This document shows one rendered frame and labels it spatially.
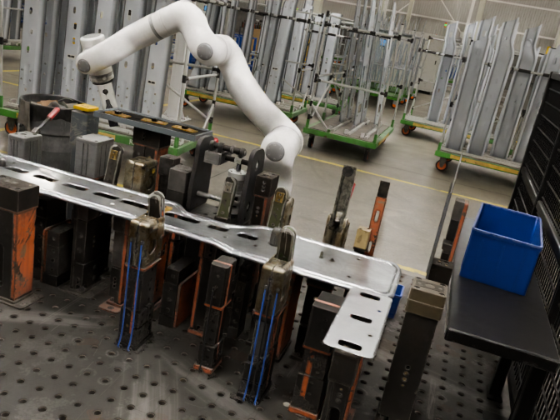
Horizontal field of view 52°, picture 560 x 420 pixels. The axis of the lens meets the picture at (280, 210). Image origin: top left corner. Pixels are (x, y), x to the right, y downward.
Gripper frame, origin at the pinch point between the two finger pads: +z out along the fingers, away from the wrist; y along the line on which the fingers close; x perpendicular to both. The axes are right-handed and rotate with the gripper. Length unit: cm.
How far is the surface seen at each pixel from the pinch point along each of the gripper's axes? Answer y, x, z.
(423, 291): -130, -58, 3
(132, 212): -76, -1, -2
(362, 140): 416, -285, 245
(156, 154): -38.6, -11.9, 0.2
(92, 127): -20.2, 6.7, -6.0
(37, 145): -26.1, 24.3, -5.8
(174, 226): -85, -11, 0
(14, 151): -29.3, 31.1, -6.6
